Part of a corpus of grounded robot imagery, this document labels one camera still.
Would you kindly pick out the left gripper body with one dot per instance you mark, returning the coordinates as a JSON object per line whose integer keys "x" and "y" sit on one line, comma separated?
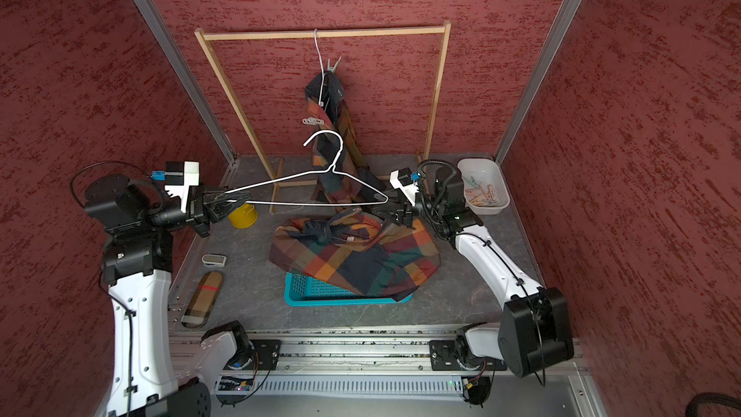
{"x": 197, "y": 214}

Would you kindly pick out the white wire hanger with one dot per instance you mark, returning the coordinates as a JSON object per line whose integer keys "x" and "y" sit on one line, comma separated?
{"x": 340, "y": 188}
{"x": 319, "y": 63}

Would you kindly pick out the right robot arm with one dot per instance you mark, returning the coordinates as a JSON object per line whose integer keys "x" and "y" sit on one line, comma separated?
{"x": 534, "y": 332}

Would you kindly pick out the small white box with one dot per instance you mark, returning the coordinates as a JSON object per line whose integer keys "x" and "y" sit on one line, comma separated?
{"x": 214, "y": 260}

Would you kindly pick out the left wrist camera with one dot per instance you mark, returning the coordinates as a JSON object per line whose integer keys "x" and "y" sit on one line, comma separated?
{"x": 178, "y": 178}

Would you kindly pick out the aluminium rail frame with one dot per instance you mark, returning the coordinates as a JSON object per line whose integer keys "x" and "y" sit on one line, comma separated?
{"x": 405, "y": 361}

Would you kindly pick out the wooden clothes rack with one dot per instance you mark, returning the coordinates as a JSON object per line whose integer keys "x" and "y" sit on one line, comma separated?
{"x": 207, "y": 39}

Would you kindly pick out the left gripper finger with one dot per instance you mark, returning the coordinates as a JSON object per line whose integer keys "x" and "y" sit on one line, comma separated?
{"x": 221, "y": 209}
{"x": 225, "y": 195}

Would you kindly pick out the white plastic tray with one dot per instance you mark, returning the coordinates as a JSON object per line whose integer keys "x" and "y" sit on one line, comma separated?
{"x": 485, "y": 170}

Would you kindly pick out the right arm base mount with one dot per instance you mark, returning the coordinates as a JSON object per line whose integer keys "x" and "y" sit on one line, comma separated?
{"x": 454, "y": 355}

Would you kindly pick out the teal plastic basket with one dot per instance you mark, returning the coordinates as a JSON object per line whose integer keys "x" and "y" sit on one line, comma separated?
{"x": 304, "y": 291}

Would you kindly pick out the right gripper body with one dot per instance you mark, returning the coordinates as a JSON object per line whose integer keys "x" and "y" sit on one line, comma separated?
{"x": 408, "y": 211}

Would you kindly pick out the plaid shirt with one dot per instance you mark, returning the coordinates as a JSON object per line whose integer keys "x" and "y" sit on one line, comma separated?
{"x": 358, "y": 252}
{"x": 336, "y": 117}

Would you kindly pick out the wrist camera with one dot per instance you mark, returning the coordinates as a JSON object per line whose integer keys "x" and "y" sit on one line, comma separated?
{"x": 406, "y": 184}
{"x": 178, "y": 178}

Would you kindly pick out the grey clothespin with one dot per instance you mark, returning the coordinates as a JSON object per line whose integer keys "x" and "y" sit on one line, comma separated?
{"x": 333, "y": 66}

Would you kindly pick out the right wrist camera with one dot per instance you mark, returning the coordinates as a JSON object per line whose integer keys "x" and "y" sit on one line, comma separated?
{"x": 406, "y": 184}

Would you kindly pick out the yellow pen cup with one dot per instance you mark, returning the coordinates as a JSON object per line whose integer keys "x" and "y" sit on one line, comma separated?
{"x": 244, "y": 217}

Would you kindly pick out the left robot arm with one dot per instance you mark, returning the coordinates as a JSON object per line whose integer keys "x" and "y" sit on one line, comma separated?
{"x": 139, "y": 219}

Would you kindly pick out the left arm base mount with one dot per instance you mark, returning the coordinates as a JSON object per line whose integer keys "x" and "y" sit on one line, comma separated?
{"x": 255, "y": 355}

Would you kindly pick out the white clothespin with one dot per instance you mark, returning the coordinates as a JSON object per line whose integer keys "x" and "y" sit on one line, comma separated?
{"x": 313, "y": 121}

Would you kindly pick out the clothespins in tray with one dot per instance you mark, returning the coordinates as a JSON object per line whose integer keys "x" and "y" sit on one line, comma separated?
{"x": 483, "y": 195}

